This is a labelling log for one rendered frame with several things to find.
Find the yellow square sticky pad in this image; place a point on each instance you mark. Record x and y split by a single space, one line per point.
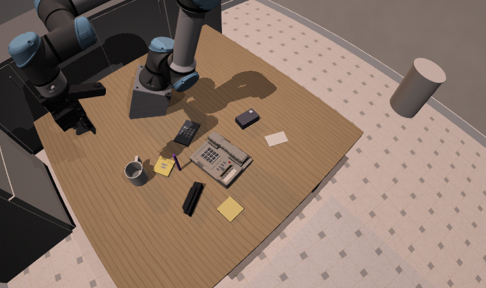
230 209

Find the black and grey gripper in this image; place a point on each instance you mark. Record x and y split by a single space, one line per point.
68 114

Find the beige desk phone body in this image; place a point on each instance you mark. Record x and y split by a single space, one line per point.
218 164

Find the grey mug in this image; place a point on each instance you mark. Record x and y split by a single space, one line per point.
133 169

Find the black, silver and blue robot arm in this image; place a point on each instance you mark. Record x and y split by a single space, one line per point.
168 61

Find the white sheet of paper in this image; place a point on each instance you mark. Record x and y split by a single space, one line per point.
275 139

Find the yellow sticky note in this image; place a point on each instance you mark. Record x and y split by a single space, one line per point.
164 166

